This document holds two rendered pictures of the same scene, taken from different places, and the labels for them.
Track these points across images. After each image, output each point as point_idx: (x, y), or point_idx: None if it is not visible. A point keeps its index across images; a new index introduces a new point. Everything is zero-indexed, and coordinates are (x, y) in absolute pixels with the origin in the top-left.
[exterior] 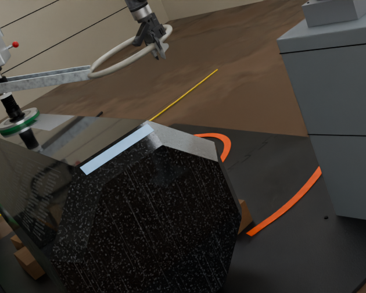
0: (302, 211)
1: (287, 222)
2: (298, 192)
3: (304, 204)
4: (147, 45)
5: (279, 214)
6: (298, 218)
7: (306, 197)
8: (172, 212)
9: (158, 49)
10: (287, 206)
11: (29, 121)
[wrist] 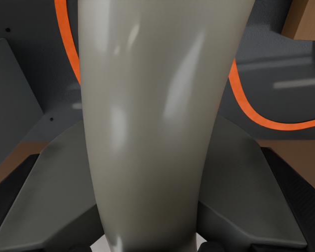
0: (42, 30)
1: (36, 4)
2: (76, 58)
3: (51, 41)
4: (283, 209)
5: (58, 13)
6: (32, 16)
7: (61, 53)
8: None
9: (71, 154)
10: (65, 32)
11: None
